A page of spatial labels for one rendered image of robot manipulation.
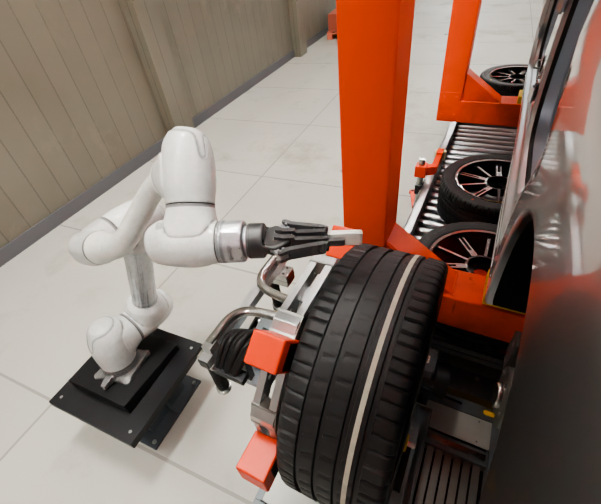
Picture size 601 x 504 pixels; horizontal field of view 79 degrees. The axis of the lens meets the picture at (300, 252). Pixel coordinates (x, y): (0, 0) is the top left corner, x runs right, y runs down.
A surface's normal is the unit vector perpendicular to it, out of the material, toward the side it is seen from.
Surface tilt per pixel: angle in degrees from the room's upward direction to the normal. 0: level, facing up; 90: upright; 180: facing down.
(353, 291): 5
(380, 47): 90
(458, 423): 0
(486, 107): 90
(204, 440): 0
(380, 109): 90
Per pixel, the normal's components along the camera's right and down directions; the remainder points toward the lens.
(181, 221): -0.09, -0.05
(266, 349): -0.34, -0.25
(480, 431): -0.11, -0.74
